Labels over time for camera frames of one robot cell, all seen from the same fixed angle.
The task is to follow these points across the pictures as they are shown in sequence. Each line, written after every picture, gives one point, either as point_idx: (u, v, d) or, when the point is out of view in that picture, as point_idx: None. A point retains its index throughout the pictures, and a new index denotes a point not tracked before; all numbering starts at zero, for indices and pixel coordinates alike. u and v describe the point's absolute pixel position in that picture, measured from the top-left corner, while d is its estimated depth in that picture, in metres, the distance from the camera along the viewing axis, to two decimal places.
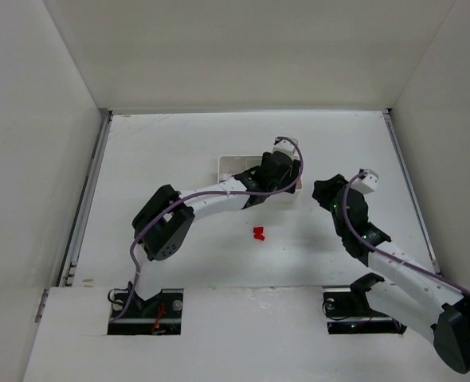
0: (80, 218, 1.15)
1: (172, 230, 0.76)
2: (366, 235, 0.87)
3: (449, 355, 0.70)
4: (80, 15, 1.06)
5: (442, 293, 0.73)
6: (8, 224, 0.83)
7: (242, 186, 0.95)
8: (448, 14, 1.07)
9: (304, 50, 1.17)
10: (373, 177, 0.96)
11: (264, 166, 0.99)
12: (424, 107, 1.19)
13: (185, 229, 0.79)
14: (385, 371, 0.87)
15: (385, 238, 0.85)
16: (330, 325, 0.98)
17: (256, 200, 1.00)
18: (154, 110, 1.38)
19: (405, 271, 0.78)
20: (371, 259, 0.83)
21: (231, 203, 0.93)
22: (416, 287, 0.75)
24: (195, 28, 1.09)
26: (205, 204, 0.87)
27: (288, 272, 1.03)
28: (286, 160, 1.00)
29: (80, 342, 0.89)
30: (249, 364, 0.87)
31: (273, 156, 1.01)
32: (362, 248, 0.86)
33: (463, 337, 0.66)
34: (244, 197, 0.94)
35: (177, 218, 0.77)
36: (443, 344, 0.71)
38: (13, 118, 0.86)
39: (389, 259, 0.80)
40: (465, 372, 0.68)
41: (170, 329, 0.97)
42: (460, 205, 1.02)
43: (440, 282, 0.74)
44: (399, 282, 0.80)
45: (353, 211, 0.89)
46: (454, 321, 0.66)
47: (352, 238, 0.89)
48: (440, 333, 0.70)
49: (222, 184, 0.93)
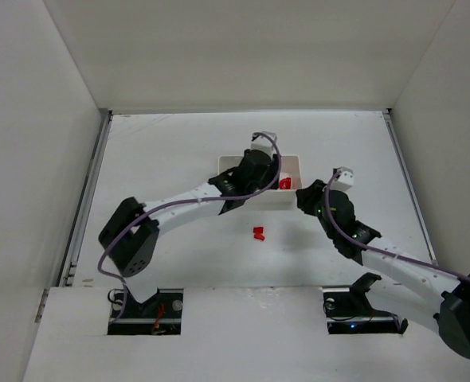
0: (80, 219, 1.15)
1: (137, 247, 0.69)
2: (356, 233, 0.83)
3: (456, 344, 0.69)
4: (80, 15, 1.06)
5: (440, 282, 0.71)
6: (8, 223, 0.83)
7: (217, 190, 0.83)
8: (448, 13, 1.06)
9: (304, 50, 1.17)
10: (348, 174, 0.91)
11: (241, 168, 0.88)
12: (424, 107, 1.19)
13: (151, 243, 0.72)
14: (385, 371, 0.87)
15: (375, 234, 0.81)
16: (330, 325, 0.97)
17: (233, 207, 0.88)
18: (154, 110, 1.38)
19: (400, 266, 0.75)
20: (365, 258, 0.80)
21: (205, 211, 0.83)
22: (413, 280, 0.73)
24: (194, 28, 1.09)
26: (174, 214, 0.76)
27: (288, 273, 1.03)
28: (263, 158, 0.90)
29: (80, 341, 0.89)
30: (249, 364, 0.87)
31: (249, 155, 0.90)
32: (354, 248, 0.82)
33: (467, 324, 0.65)
34: (218, 204, 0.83)
35: (140, 233, 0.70)
36: (448, 333, 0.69)
38: (13, 118, 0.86)
39: (383, 254, 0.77)
40: None
41: (170, 329, 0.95)
42: (460, 205, 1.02)
43: (436, 271, 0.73)
44: (396, 278, 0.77)
45: (339, 212, 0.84)
46: (456, 309, 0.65)
47: (342, 239, 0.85)
48: (444, 321, 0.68)
49: (194, 189, 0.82)
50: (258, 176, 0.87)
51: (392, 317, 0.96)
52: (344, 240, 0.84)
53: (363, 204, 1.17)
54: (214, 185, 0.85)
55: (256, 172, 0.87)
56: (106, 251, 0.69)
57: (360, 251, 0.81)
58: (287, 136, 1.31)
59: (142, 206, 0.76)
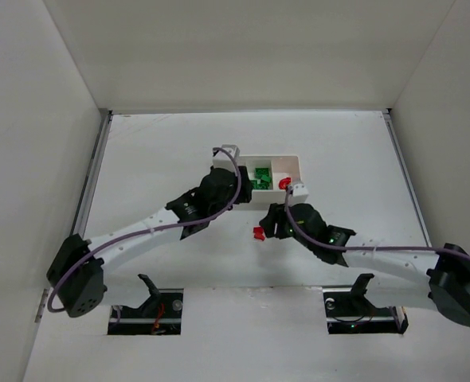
0: (80, 219, 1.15)
1: (79, 290, 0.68)
2: (333, 239, 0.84)
3: (457, 317, 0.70)
4: (80, 15, 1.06)
5: (421, 261, 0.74)
6: (9, 223, 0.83)
7: (174, 217, 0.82)
8: (448, 14, 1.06)
9: (304, 50, 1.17)
10: (299, 185, 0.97)
11: (200, 190, 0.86)
12: (424, 107, 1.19)
13: (96, 284, 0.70)
14: (385, 371, 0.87)
15: (350, 232, 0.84)
16: (330, 325, 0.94)
17: (195, 228, 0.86)
18: (154, 111, 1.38)
19: (381, 257, 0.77)
20: (346, 259, 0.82)
21: (162, 239, 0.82)
22: (397, 267, 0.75)
24: (194, 28, 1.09)
26: (122, 249, 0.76)
27: (288, 273, 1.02)
28: (225, 178, 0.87)
29: (80, 341, 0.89)
30: (249, 364, 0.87)
31: (209, 176, 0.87)
32: (334, 253, 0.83)
33: (460, 295, 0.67)
34: (176, 229, 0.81)
35: (82, 276, 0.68)
36: (447, 308, 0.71)
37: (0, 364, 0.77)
38: (13, 118, 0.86)
39: (362, 250, 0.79)
40: None
41: (170, 329, 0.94)
42: (460, 205, 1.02)
43: (415, 251, 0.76)
44: (381, 269, 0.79)
45: (308, 223, 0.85)
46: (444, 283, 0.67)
47: (319, 249, 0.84)
48: (440, 299, 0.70)
49: (147, 219, 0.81)
50: (221, 196, 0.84)
51: (392, 317, 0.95)
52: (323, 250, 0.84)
53: (363, 204, 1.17)
54: (172, 210, 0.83)
55: (218, 192, 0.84)
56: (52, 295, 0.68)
57: (342, 255, 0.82)
58: (287, 136, 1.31)
59: (88, 243, 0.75)
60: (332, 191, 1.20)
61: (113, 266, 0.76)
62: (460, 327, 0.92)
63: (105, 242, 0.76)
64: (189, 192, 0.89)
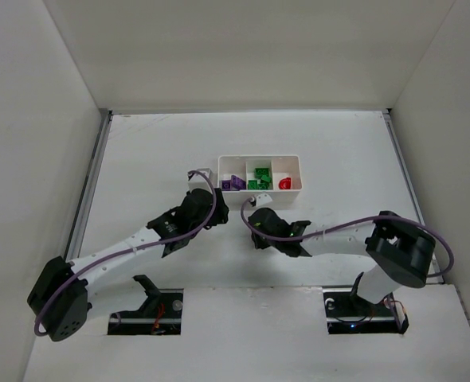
0: (80, 219, 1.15)
1: (64, 311, 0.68)
2: (291, 232, 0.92)
3: (406, 280, 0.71)
4: (80, 16, 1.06)
5: (361, 232, 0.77)
6: (9, 224, 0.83)
7: (155, 235, 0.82)
8: (448, 14, 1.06)
9: (303, 50, 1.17)
10: (261, 196, 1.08)
11: (183, 207, 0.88)
12: (424, 107, 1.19)
13: (81, 305, 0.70)
14: (385, 371, 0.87)
15: (305, 224, 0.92)
16: (330, 325, 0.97)
17: (177, 245, 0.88)
18: (154, 111, 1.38)
19: (330, 238, 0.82)
20: (306, 247, 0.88)
21: (145, 257, 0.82)
22: (345, 243, 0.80)
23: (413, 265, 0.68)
24: (194, 28, 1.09)
26: (106, 270, 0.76)
27: (287, 273, 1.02)
28: (206, 197, 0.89)
29: (80, 342, 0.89)
30: (249, 364, 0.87)
31: (192, 194, 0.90)
32: (295, 246, 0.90)
33: (397, 258, 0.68)
34: (158, 247, 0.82)
35: (67, 298, 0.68)
36: (395, 274, 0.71)
37: None
38: (14, 117, 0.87)
39: (315, 235, 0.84)
40: (424, 285, 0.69)
41: (170, 329, 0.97)
42: (460, 205, 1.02)
43: (356, 224, 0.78)
44: (335, 247, 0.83)
45: (266, 220, 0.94)
46: (381, 249, 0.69)
47: (284, 245, 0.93)
48: (385, 266, 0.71)
49: (130, 238, 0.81)
50: (201, 215, 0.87)
51: (393, 317, 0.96)
52: (287, 244, 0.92)
53: (364, 204, 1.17)
54: (154, 228, 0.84)
55: (199, 211, 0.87)
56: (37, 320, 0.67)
57: (302, 246, 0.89)
58: (287, 137, 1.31)
59: (70, 267, 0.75)
60: (331, 191, 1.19)
61: (99, 284, 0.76)
62: (460, 326, 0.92)
63: (88, 262, 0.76)
64: (170, 211, 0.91)
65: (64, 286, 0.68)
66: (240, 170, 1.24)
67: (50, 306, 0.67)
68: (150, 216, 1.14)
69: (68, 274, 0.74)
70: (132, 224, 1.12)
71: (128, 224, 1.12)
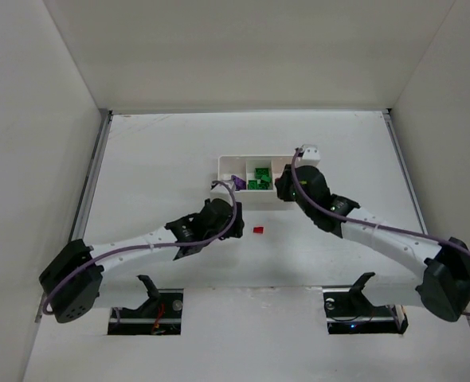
0: (80, 219, 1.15)
1: (76, 294, 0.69)
2: (334, 206, 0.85)
3: (441, 309, 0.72)
4: (79, 15, 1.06)
5: (420, 247, 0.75)
6: (9, 224, 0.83)
7: (171, 236, 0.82)
8: (448, 13, 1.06)
9: (303, 50, 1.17)
10: (311, 150, 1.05)
11: (201, 214, 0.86)
12: (424, 107, 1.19)
13: (92, 291, 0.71)
14: (385, 371, 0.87)
15: (353, 205, 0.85)
16: (330, 325, 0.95)
17: (189, 251, 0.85)
18: (154, 111, 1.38)
19: (381, 235, 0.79)
20: (344, 229, 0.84)
21: (159, 256, 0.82)
22: (396, 248, 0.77)
23: (460, 301, 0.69)
24: (194, 28, 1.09)
26: (121, 261, 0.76)
27: (287, 273, 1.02)
28: (225, 208, 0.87)
29: (80, 341, 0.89)
30: (249, 364, 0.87)
31: (213, 203, 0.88)
32: (333, 220, 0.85)
33: (448, 289, 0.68)
34: (173, 249, 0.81)
35: (80, 282, 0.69)
36: (432, 299, 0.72)
37: None
38: (13, 117, 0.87)
39: (363, 224, 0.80)
40: (456, 320, 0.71)
41: (170, 329, 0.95)
42: (460, 205, 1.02)
43: (417, 239, 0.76)
44: (380, 247, 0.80)
45: (311, 185, 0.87)
46: (440, 275, 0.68)
47: (321, 215, 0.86)
48: (429, 290, 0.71)
49: (148, 235, 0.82)
50: (219, 225, 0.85)
51: (392, 317, 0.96)
52: (323, 216, 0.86)
53: (363, 204, 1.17)
54: (171, 230, 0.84)
55: (217, 220, 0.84)
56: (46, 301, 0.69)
57: (339, 224, 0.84)
58: (287, 137, 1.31)
59: (89, 251, 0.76)
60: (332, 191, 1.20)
61: (111, 275, 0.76)
62: (460, 326, 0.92)
63: (107, 250, 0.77)
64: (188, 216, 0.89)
65: (79, 270, 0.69)
66: (240, 170, 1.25)
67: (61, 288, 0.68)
68: (150, 216, 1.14)
69: (86, 258, 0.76)
70: (133, 224, 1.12)
71: (127, 224, 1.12)
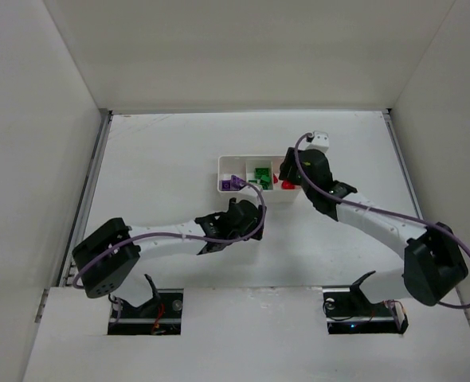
0: (80, 219, 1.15)
1: (109, 273, 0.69)
2: (333, 190, 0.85)
3: (420, 292, 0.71)
4: (79, 15, 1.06)
5: (406, 230, 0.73)
6: (9, 224, 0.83)
7: (200, 230, 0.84)
8: (448, 13, 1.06)
9: (303, 51, 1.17)
10: (320, 137, 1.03)
11: (228, 213, 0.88)
12: (424, 107, 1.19)
13: (126, 270, 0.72)
14: (385, 371, 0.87)
15: (351, 190, 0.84)
16: (330, 325, 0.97)
17: (213, 247, 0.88)
18: (154, 111, 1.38)
19: (371, 217, 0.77)
20: (339, 212, 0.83)
21: (187, 247, 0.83)
22: (382, 229, 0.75)
23: (439, 283, 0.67)
24: (194, 29, 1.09)
26: (156, 244, 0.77)
27: (287, 273, 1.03)
28: (254, 211, 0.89)
29: (80, 341, 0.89)
30: (249, 364, 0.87)
31: (239, 204, 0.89)
32: (330, 204, 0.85)
33: (428, 270, 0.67)
34: (201, 243, 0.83)
35: (115, 259, 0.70)
36: (412, 281, 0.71)
37: None
38: (13, 117, 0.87)
39: (356, 207, 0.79)
40: (434, 304, 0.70)
41: (170, 329, 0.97)
42: (460, 205, 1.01)
43: (404, 221, 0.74)
44: (370, 229, 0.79)
45: (315, 166, 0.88)
46: (419, 254, 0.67)
47: (319, 197, 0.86)
48: (409, 270, 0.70)
49: (179, 225, 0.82)
50: (244, 227, 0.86)
51: (392, 317, 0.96)
52: (320, 196, 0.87)
53: None
54: (199, 224, 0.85)
55: (243, 221, 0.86)
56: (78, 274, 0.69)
57: (335, 206, 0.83)
58: (287, 137, 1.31)
59: (127, 229, 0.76)
60: None
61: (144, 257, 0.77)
62: (460, 326, 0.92)
63: (142, 232, 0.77)
64: (213, 214, 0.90)
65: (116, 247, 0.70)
66: (240, 170, 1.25)
67: (95, 264, 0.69)
68: (150, 216, 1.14)
69: (122, 235, 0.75)
70: (132, 224, 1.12)
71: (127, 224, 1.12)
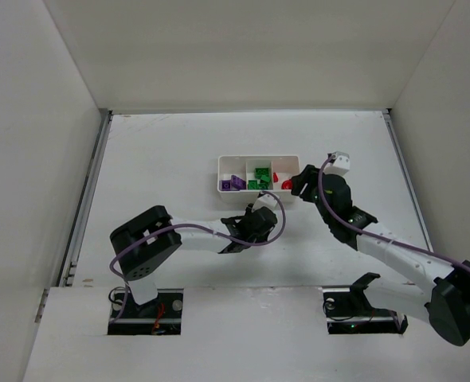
0: (80, 220, 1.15)
1: (151, 255, 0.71)
2: (352, 218, 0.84)
3: (448, 332, 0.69)
4: (79, 15, 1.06)
5: (432, 267, 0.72)
6: (9, 224, 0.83)
7: (226, 230, 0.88)
8: (448, 13, 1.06)
9: (304, 51, 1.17)
10: (342, 158, 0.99)
11: (249, 218, 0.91)
12: (424, 107, 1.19)
13: (166, 255, 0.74)
14: (384, 371, 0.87)
15: (371, 220, 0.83)
16: (330, 325, 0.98)
17: (234, 248, 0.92)
18: (154, 111, 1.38)
19: (394, 251, 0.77)
20: (359, 242, 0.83)
21: (212, 246, 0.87)
22: (407, 265, 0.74)
23: (468, 325, 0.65)
24: (194, 28, 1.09)
26: (193, 236, 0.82)
27: (288, 273, 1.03)
28: (272, 215, 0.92)
29: (80, 341, 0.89)
30: (249, 364, 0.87)
31: (260, 209, 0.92)
32: (349, 233, 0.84)
33: (456, 311, 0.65)
34: (225, 242, 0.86)
35: (160, 243, 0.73)
36: (440, 320, 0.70)
37: None
38: (13, 116, 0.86)
39: (377, 239, 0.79)
40: (463, 344, 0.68)
41: (170, 329, 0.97)
42: (460, 205, 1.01)
43: (430, 258, 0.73)
44: (392, 263, 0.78)
45: (336, 196, 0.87)
46: (447, 295, 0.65)
47: (338, 225, 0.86)
48: (436, 309, 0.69)
49: (210, 223, 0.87)
50: (264, 231, 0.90)
51: (392, 317, 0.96)
52: (340, 225, 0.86)
53: (363, 204, 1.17)
54: (225, 224, 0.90)
55: (263, 227, 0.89)
56: (120, 254, 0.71)
57: (355, 235, 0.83)
58: (287, 136, 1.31)
59: (167, 218, 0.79)
60: None
61: None
62: None
63: (181, 223, 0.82)
64: (234, 219, 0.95)
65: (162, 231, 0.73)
66: (240, 170, 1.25)
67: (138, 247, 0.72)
68: None
69: (161, 224, 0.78)
70: None
71: None
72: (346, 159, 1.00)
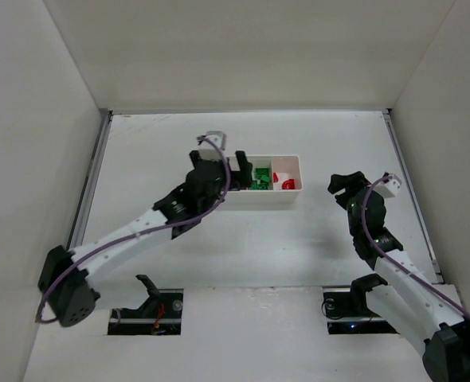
0: (80, 220, 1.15)
1: (66, 303, 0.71)
2: (378, 239, 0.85)
3: (437, 375, 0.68)
4: (79, 15, 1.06)
5: (443, 312, 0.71)
6: (9, 224, 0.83)
7: (161, 218, 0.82)
8: (448, 13, 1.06)
9: (303, 51, 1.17)
10: (396, 183, 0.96)
11: (188, 185, 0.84)
12: (424, 107, 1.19)
13: (84, 295, 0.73)
14: (384, 372, 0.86)
15: (397, 245, 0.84)
16: (330, 325, 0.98)
17: (185, 228, 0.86)
18: (154, 110, 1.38)
19: (409, 284, 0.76)
20: (378, 265, 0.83)
21: (149, 241, 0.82)
22: (417, 301, 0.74)
23: (460, 376, 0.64)
24: (194, 28, 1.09)
26: (107, 257, 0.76)
27: (289, 273, 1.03)
28: (212, 173, 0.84)
29: (79, 342, 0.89)
30: (249, 363, 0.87)
31: (196, 170, 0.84)
32: (370, 251, 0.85)
33: (452, 360, 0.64)
34: (163, 231, 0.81)
35: (67, 290, 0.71)
36: (432, 360, 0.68)
37: (0, 364, 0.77)
38: (13, 117, 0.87)
39: (397, 267, 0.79)
40: None
41: (170, 329, 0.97)
42: (460, 207, 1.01)
43: (442, 302, 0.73)
44: (404, 294, 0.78)
45: (370, 214, 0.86)
46: (448, 341, 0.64)
47: (363, 240, 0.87)
48: (432, 350, 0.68)
49: (135, 222, 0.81)
50: (209, 191, 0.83)
51: None
52: (365, 240, 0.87)
53: None
54: (160, 211, 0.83)
55: (204, 190, 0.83)
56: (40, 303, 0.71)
57: (376, 256, 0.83)
58: (287, 136, 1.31)
59: (72, 255, 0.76)
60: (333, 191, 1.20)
61: (101, 273, 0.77)
62: None
63: (91, 250, 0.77)
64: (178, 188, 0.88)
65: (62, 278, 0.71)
66: None
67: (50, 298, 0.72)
68: None
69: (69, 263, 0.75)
70: None
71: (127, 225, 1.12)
72: (399, 185, 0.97)
